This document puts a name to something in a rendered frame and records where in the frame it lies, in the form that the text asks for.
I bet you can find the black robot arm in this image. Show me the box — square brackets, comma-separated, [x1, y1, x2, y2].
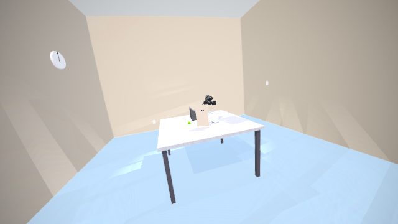
[205, 95, 213, 101]

